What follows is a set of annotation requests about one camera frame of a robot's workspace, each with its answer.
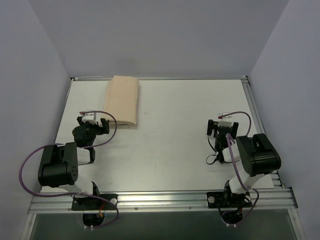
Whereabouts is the beige surgical wrap cloth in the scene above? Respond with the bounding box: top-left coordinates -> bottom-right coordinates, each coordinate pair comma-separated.
103,75 -> 139,127

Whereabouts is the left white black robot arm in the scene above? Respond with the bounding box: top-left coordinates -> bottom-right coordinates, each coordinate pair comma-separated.
38,113 -> 110,210

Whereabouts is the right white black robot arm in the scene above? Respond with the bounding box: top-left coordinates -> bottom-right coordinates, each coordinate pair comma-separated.
206,119 -> 281,207

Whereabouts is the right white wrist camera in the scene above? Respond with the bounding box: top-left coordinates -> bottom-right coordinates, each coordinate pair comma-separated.
218,112 -> 232,128

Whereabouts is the right thin black cable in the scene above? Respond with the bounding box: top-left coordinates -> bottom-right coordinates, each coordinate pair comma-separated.
205,134 -> 223,165

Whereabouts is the right aluminium side rail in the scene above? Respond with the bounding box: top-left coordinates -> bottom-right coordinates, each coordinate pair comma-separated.
240,77 -> 283,190

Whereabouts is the back aluminium rail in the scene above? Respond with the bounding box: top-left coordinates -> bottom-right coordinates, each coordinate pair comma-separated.
71,76 -> 248,81

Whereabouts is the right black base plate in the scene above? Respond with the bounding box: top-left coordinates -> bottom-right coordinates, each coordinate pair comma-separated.
206,191 -> 252,209

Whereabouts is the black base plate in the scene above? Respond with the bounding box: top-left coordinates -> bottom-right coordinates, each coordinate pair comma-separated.
206,191 -> 252,209
71,193 -> 118,211

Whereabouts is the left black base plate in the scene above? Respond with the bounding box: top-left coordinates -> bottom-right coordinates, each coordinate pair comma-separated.
71,193 -> 118,211

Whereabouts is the front aluminium rail frame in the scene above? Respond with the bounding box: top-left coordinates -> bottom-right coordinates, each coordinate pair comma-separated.
28,188 -> 298,214

